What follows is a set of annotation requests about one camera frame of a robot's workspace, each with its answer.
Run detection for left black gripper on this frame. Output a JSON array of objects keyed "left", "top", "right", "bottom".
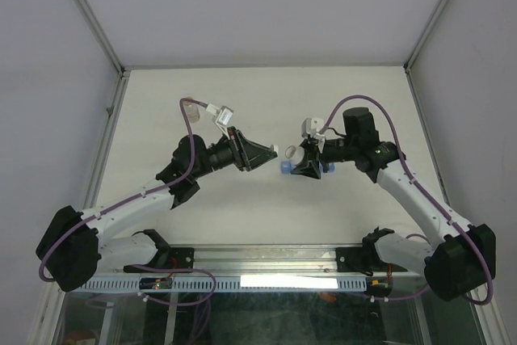
[{"left": 191, "top": 127, "right": 277, "bottom": 180}]

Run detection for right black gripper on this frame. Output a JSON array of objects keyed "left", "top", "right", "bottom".
[{"left": 290, "top": 137, "right": 358, "bottom": 179}]

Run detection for blue weekly pill organizer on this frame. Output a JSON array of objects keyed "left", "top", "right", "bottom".
[{"left": 280, "top": 160, "right": 335, "bottom": 175}]

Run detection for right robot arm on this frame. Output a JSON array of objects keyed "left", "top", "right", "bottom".
[{"left": 285, "top": 107, "right": 496, "bottom": 301}]

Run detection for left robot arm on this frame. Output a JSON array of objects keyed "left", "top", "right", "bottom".
[{"left": 36, "top": 127, "right": 278, "bottom": 292}]

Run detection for small clear orange-capped vial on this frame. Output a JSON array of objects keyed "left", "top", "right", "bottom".
[{"left": 184, "top": 103, "right": 200, "bottom": 124}]

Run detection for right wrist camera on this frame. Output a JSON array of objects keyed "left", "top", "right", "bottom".
[{"left": 301, "top": 117, "right": 325, "bottom": 141}]

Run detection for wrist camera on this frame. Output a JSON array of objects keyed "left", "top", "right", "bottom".
[
  {"left": 301, "top": 117, "right": 325, "bottom": 141},
  {"left": 205, "top": 103, "right": 233, "bottom": 132}
]

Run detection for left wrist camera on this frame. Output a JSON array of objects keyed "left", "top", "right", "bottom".
[{"left": 205, "top": 103, "right": 233, "bottom": 132}]

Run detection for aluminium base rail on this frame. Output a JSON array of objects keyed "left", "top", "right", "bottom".
[{"left": 86, "top": 243, "right": 429, "bottom": 277}]

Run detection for white slotted cable duct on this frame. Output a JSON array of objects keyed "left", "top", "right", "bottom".
[{"left": 76, "top": 275, "right": 367, "bottom": 293}]

